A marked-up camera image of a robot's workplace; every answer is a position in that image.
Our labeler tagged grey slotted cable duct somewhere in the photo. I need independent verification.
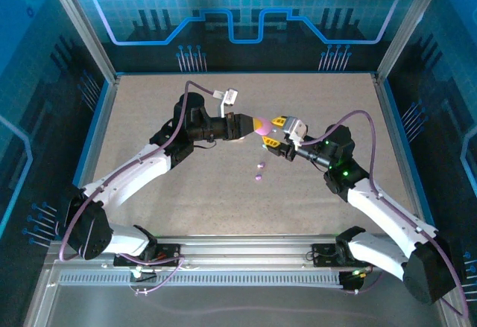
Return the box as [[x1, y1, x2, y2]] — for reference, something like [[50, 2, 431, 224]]
[[59, 271, 346, 288]]

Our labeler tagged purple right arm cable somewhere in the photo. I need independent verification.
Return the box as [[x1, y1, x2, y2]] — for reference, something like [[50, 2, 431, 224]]
[[297, 109, 470, 319]]

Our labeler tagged aluminium frame post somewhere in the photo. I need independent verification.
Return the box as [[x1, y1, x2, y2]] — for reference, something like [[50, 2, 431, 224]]
[[41, 0, 120, 84], [374, 0, 450, 82]]

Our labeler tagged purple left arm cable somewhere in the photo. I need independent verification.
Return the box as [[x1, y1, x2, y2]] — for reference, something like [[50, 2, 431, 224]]
[[57, 80, 217, 296]]

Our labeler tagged blue table edge trim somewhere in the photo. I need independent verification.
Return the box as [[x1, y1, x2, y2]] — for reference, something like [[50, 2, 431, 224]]
[[70, 79, 113, 194], [382, 78, 440, 241]]

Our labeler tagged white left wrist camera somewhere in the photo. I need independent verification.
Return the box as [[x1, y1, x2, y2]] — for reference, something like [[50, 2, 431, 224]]
[[212, 87, 239, 118]]

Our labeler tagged aluminium table side rail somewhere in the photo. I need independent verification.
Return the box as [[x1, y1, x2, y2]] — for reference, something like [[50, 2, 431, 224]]
[[373, 74, 428, 231], [76, 74, 121, 194]]

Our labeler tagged grey metal deck plate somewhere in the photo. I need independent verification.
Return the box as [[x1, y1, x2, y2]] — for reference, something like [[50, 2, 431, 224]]
[[24, 259, 473, 327]]

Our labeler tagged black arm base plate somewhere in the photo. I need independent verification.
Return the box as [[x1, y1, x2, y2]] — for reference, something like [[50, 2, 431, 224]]
[[311, 243, 351, 268], [113, 243, 184, 268]]

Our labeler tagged black controller bracket with LEDs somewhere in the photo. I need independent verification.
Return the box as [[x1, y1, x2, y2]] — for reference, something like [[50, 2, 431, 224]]
[[339, 269, 370, 293]]

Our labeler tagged blue printed side wall panel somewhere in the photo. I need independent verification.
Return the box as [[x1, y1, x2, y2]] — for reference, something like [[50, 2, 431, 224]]
[[385, 0, 477, 320], [0, 0, 115, 317]]

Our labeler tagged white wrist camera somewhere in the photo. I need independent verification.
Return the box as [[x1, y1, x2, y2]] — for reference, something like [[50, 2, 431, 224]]
[[212, 87, 239, 118], [282, 115, 310, 146]]

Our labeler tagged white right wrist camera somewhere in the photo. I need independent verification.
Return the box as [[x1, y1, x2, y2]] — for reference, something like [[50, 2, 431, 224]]
[[282, 115, 310, 146]]

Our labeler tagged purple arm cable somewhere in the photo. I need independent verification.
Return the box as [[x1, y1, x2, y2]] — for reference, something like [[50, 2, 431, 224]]
[[297, 109, 470, 319], [57, 80, 217, 296]]

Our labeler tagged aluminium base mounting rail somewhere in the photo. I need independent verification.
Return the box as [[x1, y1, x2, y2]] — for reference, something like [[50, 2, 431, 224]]
[[154, 234, 373, 268]]

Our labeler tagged pink earbud charging case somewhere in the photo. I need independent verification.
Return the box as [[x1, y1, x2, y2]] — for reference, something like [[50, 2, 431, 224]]
[[254, 116, 275, 137]]

